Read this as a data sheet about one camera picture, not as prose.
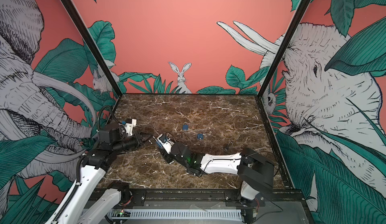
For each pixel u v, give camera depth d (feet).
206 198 2.48
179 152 1.83
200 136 3.15
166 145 2.15
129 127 2.21
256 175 1.43
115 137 1.86
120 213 2.30
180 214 2.30
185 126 3.33
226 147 3.01
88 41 2.87
